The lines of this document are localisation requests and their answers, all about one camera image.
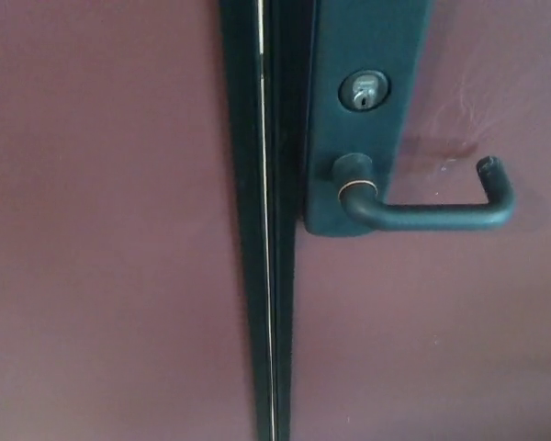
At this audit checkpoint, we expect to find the silver lock cylinder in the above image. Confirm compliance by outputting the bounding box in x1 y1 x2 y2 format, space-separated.
338 68 394 113

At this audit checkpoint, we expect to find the black lever door handle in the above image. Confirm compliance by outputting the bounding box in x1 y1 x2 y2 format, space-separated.
331 153 518 232

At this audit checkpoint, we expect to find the black handle backplate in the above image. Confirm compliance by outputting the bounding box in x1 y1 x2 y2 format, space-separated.
302 0 435 238

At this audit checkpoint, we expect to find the maroon door leaf with handle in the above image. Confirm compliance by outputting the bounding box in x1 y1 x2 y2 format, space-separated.
279 0 551 441

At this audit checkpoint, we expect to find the black door edge strip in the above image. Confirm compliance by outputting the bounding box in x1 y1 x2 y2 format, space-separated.
218 0 275 441
259 0 321 441

